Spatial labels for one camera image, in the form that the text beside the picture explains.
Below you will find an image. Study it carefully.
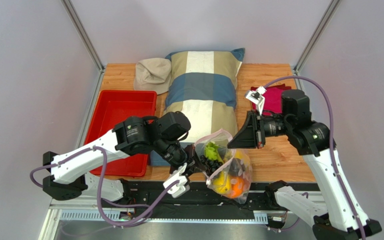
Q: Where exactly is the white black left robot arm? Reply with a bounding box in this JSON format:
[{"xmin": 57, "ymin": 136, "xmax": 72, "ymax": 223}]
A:
[{"xmin": 40, "ymin": 111, "xmax": 207, "ymax": 202}]

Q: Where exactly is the striped beige blue pillow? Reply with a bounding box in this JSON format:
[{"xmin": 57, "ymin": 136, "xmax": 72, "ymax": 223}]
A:
[{"xmin": 150, "ymin": 47, "xmax": 246, "ymax": 167}]

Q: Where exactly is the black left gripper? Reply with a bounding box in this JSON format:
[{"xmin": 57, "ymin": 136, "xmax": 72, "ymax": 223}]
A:
[{"xmin": 154, "ymin": 137, "xmax": 206, "ymax": 180}]

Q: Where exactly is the green celery bunch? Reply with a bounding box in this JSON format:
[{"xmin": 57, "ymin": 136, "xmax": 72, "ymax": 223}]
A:
[{"xmin": 204, "ymin": 141, "xmax": 224, "ymax": 163}]

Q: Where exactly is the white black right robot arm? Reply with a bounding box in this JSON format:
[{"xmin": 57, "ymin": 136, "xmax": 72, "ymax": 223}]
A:
[{"xmin": 228, "ymin": 87, "xmax": 382, "ymax": 240}]

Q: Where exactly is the red plastic tray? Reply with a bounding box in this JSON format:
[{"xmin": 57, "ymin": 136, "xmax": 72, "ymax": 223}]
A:
[{"xmin": 84, "ymin": 89, "xmax": 158, "ymax": 178}]

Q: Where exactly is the dark grape bunch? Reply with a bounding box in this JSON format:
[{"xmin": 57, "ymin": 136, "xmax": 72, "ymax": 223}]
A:
[{"xmin": 199, "ymin": 155, "xmax": 224, "ymax": 176}]

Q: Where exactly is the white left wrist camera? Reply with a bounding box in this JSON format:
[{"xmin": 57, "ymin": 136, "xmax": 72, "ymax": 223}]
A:
[{"xmin": 163, "ymin": 163, "xmax": 190, "ymax": 198}]

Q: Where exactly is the clear zip top bag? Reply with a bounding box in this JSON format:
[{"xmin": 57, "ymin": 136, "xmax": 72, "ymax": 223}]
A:
[{"xmin": 194, "ymin": 129, "xmax": 253, "ymax": 204}]

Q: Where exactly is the aluminium frame rail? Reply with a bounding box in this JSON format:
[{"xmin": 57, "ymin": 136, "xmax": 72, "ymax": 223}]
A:
[{"xmin": 37, "ymin": 186, "xmax": 361, "ymax": 240}]

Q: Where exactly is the orange fruit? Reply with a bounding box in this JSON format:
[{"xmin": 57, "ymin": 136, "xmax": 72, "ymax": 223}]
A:
[{"xmin": 227, "ymin": 176, "xmax": 246, "ymax": 199}]

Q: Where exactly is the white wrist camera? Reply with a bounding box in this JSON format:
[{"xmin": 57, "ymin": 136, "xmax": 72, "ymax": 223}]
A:
[
  {"xmin": 245, "ymin": 86, "xmax": 267, "ymax": 116},
  {"xmin": 163, "ymin": 163, "xmax": 190, "ymax": 198}
]

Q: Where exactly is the dark plum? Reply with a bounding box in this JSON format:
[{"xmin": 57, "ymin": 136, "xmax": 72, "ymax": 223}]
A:
[{"xmin": 228, "ymin": 158, "xmax": 245, "ymax": 177}]

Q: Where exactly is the magenta folded cloth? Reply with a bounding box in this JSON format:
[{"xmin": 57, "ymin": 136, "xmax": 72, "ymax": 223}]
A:
[{"xmin": 263, "ymin": 84, "xmax": 292, "ymax": 114}]

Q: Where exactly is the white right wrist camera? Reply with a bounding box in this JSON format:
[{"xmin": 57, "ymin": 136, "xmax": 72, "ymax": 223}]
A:
[{"xmin": 245, "ymin": 86, "xmax": 267, "ymax": 116}]

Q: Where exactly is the beige bucket hat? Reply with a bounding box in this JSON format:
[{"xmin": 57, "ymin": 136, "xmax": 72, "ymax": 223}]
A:
[{"xmin": 133, "ymin": 57, "xmax": 172, "ymax": 95}]

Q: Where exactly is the yellow bell pepper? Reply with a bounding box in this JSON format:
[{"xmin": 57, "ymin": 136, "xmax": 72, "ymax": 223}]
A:
[{"xmin": 212, "ymin": 171, "xmax": 232, "ymax": 195}]

